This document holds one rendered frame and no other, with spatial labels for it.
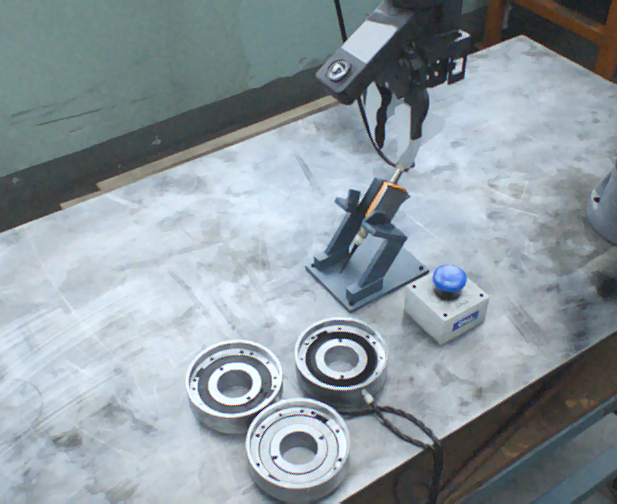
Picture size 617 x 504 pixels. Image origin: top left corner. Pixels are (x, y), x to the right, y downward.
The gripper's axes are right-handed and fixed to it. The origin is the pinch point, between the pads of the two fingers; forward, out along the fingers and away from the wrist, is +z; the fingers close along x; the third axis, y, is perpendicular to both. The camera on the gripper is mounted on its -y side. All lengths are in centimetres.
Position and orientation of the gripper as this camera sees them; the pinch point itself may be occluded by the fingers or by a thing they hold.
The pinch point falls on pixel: (388, 150)
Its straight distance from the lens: 92.8
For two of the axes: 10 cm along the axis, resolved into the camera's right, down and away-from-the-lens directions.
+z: 0.2, 7.3, 6.8
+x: -5.6, -5.6, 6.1
